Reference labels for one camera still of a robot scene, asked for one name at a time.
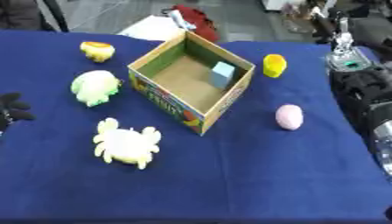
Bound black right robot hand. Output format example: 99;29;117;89
307;6;340;46

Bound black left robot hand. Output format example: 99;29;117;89
0;92;39;133

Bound open cardboard box green inside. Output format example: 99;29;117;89
125;29;257;137

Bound white green soft toy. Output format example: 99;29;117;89
68;69;124;108

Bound pink toy egg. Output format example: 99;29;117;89
274;103;305;131

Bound yellow orange toy fruit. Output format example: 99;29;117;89
78;41;118;63

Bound black chair leg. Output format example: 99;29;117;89
41;0;71;32

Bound light blue block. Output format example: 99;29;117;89
208;60;238;90

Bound cream crab soft toy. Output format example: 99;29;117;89
92;116;165;171

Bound red bag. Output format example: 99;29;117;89
170;3;222;44

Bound white board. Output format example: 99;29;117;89
116;15;187;42

